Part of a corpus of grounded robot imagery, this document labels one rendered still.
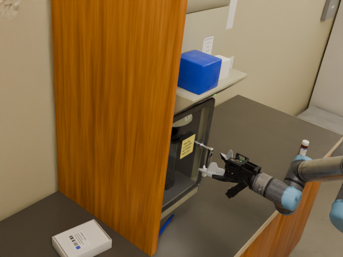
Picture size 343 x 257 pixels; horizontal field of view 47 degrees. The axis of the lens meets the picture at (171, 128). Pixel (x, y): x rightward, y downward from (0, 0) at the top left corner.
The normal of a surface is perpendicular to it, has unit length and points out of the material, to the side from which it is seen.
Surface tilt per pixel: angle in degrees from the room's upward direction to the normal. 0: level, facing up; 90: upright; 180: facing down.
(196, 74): 90
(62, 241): 0
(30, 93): 90
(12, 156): 90
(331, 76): 90
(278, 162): 0
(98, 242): 0
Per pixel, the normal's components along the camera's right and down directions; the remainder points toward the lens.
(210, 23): 0.78, 0.38
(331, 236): 0.11, -0.87
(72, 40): -0.62, 0.33
